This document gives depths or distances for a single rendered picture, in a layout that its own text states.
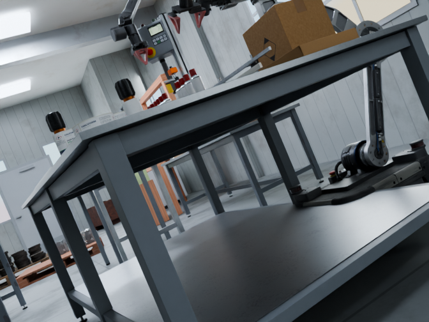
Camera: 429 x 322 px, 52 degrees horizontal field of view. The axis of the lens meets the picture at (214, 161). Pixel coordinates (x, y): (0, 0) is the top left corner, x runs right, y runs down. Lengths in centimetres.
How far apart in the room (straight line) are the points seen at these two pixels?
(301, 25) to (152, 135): 100
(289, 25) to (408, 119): 286
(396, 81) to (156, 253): 375
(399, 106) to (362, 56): 304
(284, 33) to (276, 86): 58
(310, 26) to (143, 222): 119
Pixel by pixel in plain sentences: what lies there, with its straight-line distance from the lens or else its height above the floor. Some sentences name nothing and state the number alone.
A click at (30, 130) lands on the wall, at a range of 1161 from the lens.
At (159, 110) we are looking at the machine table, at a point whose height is 82.
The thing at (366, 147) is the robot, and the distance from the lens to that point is 238.
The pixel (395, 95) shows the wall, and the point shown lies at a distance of 459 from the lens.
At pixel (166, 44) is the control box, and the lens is 256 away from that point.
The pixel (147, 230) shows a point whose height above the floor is 57.
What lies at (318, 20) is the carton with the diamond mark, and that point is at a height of 101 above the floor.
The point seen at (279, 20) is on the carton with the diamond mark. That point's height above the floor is 105.
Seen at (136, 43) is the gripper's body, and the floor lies 131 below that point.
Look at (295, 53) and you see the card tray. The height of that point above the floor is 85.
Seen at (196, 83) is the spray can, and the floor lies 101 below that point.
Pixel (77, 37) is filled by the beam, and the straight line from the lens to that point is 808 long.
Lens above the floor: 68
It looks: 1 degrees down
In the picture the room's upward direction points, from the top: 23 degrees counter-clockwise
